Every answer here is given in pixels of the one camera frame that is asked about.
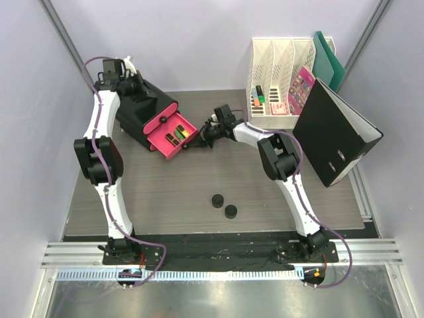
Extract black drawer cabinet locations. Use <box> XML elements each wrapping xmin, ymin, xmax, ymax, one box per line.
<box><xmin>116</xmin><ymin>80</ymin><xmax>178</xmax><ymax>151</ymax></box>

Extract teal plastic folder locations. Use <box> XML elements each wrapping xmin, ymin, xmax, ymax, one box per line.
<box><xmin>312</xmin><ymin>31</ymin><xmax>346</xmax><ymax>93</ymax></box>

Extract black lever arch binder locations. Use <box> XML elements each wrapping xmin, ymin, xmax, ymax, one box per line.
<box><xmin>293</xmin><ymin>78</ymin><xmax>384</xmax><ymax>187</ymax></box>

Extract green lip balm tube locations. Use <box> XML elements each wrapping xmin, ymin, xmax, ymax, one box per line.
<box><xmin>174</xmin><ymin>130</ymin><xmax>185</xmax><ymax>140</ymax></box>

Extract white mesh file organizer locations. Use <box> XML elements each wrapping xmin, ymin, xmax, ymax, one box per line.
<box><xmin>246</xmin><ymin>37</ymin><xmax>315</xmax><ymax>129</ymax></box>

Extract pink sticker booklet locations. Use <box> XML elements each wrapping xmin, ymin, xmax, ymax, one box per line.
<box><xmin>288</xmin><ymin>66</ymin><xmax>315</xmax><ymax>115</ymax></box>

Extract pink sticky note pad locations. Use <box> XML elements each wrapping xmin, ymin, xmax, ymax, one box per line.
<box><xmin>270</xmin><ymin>102</ymin><xmax>290</xmax><ymax>116</ymax></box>

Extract aluminium frame rail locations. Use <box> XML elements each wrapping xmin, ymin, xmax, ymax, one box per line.
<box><xmin>42</xmin><ymin>238</ymin><xmax>403</xmax><ymax>282</ymax></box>

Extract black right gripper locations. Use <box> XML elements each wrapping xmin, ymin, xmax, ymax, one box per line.
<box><xmin>185</xmin><ymin>122</ymin><xmax>223</xmax><ymax>150</ymax></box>

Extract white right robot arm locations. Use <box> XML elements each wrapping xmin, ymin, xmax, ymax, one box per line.
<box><xmin>183</xmin><ymin>104</ymin><xmax>329</xmax><ymax>262</ymax></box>

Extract gold black lipstick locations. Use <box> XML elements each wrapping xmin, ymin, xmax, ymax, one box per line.
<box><xmin>165</xmin><ymin>133</ymin><xmax>180</xmax><ymax>147</ymax></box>
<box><xmin>177</xmin><ymin>125</ymin><xmax>189</xmax><ymax>138</ymax></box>

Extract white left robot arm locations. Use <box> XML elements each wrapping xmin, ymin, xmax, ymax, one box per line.
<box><xmin>74</xmin><ymin>56</ymin><xmax>143</xmax><ymax>264</ymax></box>

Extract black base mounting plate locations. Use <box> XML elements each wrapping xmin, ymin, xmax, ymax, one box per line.
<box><xmin>98</xmin><ymin>232</ymin><xmax>339</xmax><ymax>271</ymax></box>

